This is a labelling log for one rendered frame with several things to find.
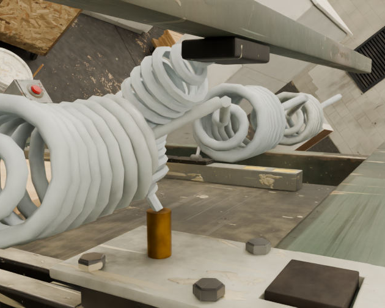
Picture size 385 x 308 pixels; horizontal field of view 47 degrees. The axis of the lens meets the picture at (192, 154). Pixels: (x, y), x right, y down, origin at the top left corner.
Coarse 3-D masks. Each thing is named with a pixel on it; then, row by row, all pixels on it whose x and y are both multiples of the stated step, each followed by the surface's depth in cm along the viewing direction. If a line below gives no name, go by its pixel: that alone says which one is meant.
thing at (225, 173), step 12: (48, 156) 130; (168, 168) 110; (180, 168) 109; (192, 168) 107; (204, 168) 105; (216, 168) 104; (228, 168) 102; (240, 168) 101; (276, 168) 101; (204, 180) 106; (216, 180) 104; (228, 180) 103; (240, 180) 101; (252, 180) 100; (264, 180) 98; (276, 180) 97; (288, 180) 96; (300, 180) 98
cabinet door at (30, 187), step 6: (48, 162) 124; (0, 168) 116; (48, 168) 116; (30, 174) 107; (48, 174) 107; (30, 180) 100; (48, 180) 100; (30, 186) 93; (30, 192) 86; (36, 198) 82; (36, 204) 81
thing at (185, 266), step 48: (192, 48) 21; (240, 48) 21; (144, 96) 24; (192, 96) 25; (144, 240) 32; (192, 240) 32; (0, 288) 33; (48, 288) 32; (96, 288) 25; (144, 288) 24; (192, 288) 23; (240, 288) 24; (384, 288) 24
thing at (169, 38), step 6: (168, 30) 481; (162, 36) 487; (168, 36) 482; (174, 36) 485; (180, 36) 498; (156, 42) 485; (162, 42) 487; (168, 42) 484; (174, 42) 476; (150, 48) 487
